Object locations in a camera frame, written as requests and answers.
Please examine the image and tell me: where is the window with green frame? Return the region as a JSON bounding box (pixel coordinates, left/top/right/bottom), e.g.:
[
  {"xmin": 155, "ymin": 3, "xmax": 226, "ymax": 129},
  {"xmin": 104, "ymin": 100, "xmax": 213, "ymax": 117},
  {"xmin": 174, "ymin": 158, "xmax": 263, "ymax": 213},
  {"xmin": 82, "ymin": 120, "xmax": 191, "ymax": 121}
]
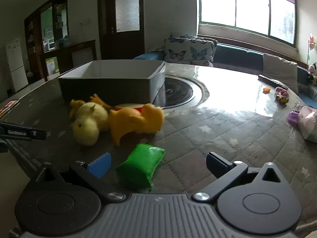
[{"xmin": 199, "ymin": 0, "xmax": 297, "ymax": 46}]

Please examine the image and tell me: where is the small orange toy piece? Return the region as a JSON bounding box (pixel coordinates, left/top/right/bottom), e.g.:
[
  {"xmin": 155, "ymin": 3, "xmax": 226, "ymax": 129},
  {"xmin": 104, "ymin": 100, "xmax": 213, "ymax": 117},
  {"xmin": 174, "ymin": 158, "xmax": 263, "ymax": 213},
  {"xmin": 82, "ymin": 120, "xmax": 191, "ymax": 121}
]
[{"xmin": 263, "ymin": 88, "xmax": 271, "ymax": 93}]

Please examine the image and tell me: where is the white refrigerator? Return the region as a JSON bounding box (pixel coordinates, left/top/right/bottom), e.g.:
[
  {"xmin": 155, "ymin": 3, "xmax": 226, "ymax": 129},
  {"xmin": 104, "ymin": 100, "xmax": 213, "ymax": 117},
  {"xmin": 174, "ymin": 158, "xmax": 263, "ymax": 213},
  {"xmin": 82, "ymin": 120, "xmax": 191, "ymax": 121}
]
[{"xmin": 6, "ymin": 39, "xmax": 29, "ymax": 92}]

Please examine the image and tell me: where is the pink white plastic bag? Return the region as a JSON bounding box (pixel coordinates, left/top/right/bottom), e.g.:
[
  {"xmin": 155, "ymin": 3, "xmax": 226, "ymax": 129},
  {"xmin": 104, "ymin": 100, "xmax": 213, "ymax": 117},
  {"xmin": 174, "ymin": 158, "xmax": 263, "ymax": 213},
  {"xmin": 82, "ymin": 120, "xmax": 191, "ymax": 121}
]
[{"xmin": 298, "ymin": 106, "xmax": 317, "ymax": 143}]

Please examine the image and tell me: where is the round black induction cooktop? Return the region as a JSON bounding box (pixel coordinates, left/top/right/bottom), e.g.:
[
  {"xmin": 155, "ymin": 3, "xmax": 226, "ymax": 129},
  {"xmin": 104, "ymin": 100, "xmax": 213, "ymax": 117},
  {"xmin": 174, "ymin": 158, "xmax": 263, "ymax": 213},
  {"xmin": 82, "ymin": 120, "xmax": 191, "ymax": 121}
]
[{"xmin": 153, "ymin": 75, "xmax": 209, "ymax": 112}]

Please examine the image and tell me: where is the grey cardboard box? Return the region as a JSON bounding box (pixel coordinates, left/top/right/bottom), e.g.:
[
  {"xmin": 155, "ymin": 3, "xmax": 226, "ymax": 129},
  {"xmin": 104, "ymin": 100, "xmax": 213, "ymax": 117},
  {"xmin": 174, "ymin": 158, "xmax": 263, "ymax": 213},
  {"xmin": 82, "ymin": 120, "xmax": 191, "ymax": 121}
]
[{"xmin": 58, "ymin": 59, "xmax": 165, "ymax": 106}]

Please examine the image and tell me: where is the pink toy figure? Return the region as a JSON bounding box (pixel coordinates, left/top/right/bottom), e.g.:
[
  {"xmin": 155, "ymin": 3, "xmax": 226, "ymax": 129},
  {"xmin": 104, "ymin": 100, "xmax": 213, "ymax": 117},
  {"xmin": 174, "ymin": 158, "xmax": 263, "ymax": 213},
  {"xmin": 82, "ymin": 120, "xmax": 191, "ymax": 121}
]
[{"xmin": 275, "ymin": 86, "xmax": 289, "ymax": 104}]

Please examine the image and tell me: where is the dark wooden door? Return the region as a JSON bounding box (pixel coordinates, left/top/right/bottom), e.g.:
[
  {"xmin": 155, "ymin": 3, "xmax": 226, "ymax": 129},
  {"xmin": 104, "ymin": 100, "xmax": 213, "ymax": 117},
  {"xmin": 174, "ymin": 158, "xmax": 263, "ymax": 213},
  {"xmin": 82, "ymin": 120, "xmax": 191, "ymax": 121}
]
[{"xmin": 98, "ymin": 0, "xmax": 145, "ymax": 60}]

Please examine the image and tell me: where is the dark wooden side table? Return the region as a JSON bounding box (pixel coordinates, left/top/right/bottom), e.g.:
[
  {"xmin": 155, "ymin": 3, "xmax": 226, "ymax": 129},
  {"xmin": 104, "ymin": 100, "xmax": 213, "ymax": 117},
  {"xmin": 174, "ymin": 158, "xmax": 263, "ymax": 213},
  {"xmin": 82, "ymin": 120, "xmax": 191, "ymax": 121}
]
[{"xmin": 40, "ymin": 40, "xmax": 97, "ymax": 81}]

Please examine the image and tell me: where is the green bean bag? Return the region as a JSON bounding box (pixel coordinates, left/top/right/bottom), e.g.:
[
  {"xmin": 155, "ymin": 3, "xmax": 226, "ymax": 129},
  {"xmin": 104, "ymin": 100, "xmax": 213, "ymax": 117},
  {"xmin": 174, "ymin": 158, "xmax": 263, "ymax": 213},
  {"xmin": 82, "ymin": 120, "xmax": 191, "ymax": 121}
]
[{"xmin": 116, "ymin": 143, "xmax": 165, "ymax": 189}]

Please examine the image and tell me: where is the yellow plush chick toy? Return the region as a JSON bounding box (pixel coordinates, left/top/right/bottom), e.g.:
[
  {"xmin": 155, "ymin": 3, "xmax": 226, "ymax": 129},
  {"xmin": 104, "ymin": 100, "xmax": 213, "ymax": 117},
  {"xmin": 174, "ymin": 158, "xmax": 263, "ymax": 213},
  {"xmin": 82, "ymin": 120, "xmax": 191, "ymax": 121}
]
[{"xmin": 70, "ymin": 94, "xmax": 111, "ymax": 146}]

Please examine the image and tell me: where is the black remote control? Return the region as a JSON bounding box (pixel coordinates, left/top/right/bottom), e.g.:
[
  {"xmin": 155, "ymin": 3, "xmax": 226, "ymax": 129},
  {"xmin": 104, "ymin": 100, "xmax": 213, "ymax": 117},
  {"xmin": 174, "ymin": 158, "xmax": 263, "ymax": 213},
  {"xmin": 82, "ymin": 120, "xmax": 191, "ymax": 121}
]
[{"xmin": 258, "ymin": 74, "xmax": 288, "ymax": 90}]

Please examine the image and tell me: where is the grey white cushion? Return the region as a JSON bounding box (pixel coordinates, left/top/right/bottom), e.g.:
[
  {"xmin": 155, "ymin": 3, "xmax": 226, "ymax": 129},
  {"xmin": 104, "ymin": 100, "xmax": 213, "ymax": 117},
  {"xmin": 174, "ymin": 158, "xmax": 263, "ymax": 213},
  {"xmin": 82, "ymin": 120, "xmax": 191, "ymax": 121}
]
[{"xmin": 263, "ymin": 53, "xmax": 299, "ymax": 94}]

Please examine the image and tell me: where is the teal sofa bench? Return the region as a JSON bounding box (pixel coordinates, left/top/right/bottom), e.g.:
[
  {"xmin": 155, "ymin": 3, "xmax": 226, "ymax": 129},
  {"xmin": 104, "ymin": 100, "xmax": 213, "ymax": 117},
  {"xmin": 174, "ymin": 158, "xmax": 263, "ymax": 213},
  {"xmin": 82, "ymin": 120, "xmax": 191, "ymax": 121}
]
[{"xmin": 134, "ymin": 43, "xmax": 317, "ymax": 109}]

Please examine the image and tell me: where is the orange rubber duck toy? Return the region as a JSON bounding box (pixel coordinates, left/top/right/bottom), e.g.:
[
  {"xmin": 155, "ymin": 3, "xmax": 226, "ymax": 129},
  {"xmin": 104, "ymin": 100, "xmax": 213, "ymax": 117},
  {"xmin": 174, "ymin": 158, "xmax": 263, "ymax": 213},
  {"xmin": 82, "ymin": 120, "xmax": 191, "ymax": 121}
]
[{"xmin": 109, "ymin": 104, "xmax": 164, "ymax": 146}]

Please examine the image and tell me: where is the red white apple slice toy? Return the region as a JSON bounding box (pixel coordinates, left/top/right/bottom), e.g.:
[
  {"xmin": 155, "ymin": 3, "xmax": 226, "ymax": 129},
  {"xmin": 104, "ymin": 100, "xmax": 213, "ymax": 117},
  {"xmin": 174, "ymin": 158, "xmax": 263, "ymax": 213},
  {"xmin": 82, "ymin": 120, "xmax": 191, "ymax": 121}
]
[{"xmin": 113, "ymin": 103, "xmax": 144, "ymax": 111}]

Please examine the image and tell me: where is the butterfly print cushion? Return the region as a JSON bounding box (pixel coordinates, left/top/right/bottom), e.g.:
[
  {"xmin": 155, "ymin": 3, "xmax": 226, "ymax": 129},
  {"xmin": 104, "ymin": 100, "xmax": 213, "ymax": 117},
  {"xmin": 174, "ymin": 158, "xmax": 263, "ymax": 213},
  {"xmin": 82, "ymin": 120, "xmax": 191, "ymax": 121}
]
[{"xmin": 164, "ymin": 36, "xmax": 218, "ymax": 67}]

